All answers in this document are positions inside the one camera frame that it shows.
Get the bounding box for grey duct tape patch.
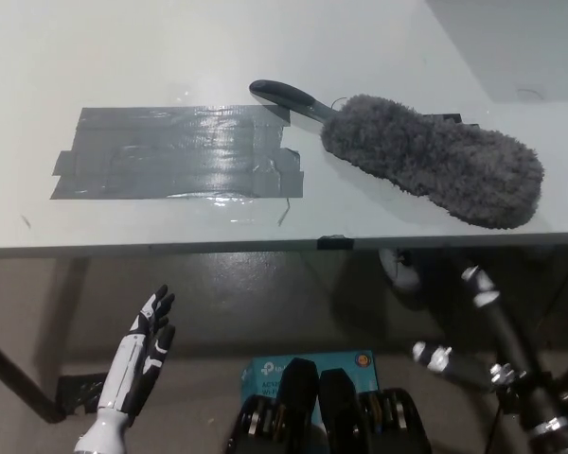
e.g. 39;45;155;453
49;104;305;201

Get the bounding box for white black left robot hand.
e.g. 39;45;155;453
96;284;177;419

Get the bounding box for teal router box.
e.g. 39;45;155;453
238;349;381;423

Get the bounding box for dark table leg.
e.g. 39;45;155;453
0;328;66;424

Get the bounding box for black robot torso blocks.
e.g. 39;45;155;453
223;357;433;454

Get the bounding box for grey fluffy duster black handle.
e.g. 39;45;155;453
248;79;545;231

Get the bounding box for small black tape strip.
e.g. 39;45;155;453
317;233;356;252

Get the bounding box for black floor tape patch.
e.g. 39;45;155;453
55;375;109;420

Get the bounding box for white shoe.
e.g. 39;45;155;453
378;247;423;291

